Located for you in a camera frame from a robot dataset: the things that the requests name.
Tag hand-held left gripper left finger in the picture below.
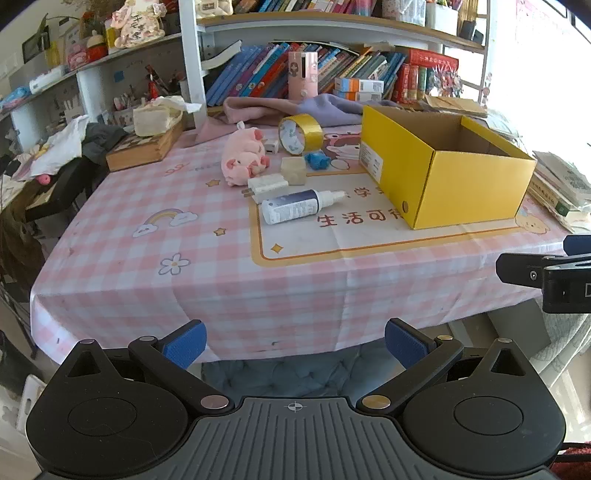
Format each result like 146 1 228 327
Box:
55 320 234 417

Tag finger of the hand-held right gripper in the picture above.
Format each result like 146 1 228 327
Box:
564 234 591 257
496 253 591 288

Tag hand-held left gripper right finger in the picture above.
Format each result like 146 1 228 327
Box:
358 318 539 416

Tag yellow cardboard box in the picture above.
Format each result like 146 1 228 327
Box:
359 105 537 230

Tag white spray bottle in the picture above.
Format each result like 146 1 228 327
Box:
261 189 346 225

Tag white charger plug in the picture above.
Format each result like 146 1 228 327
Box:
242 174 289 200

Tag pink pig plush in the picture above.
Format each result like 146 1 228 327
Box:
221 121 271 188

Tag pale translucent cube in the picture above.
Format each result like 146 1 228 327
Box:
281 156 307 186

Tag yellow tape roll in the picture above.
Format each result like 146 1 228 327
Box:
278 113 326 154

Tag stack of books and papers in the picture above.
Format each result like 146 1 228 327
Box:
526 150 591 232

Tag pink checked tablecloth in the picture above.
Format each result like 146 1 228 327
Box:
30 106 591 365

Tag blue chair cushion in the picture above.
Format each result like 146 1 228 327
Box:
201 344 407 400

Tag brown envelope stack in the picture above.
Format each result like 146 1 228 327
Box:
418 95 488 117

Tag wooden tissue box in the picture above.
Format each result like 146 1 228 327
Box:
106 113 188 172

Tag colourful shiny ornament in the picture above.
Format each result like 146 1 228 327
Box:
427 69 462 100

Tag red upright book set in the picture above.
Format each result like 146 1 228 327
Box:
394 64 430 104

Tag dark garment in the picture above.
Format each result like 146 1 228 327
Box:
83 122 134 164

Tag cream tissue pack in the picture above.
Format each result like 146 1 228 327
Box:
133 96 204 137

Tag red thick dictionary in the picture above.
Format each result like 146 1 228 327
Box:
406 47 460 70

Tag orange blue small box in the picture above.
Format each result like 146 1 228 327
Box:
334 78 385 93
334 91 384 103

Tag white garment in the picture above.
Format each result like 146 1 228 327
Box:
30 115 90 178

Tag small black holder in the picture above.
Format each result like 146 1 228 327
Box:
459 21 485 44

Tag pink cloth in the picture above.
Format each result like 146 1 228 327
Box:
180 96 301 148

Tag white pen holder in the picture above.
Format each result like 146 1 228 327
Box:
425 2 458 35

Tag white side shelf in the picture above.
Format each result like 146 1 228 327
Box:
0 33 185 153

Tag row of colourful books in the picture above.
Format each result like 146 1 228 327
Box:
205 41 407 107
233 0 384 17

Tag clear pen holder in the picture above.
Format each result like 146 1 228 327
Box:
382 0 426 26

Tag pink phone box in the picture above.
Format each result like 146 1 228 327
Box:
288 51 319 100

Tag pink doll figure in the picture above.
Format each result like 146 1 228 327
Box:
111 0 166 49

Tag white quilted bag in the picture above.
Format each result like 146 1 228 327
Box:
194 0 234 19

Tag white bookshelf frame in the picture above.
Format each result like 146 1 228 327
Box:
76 0 492 130

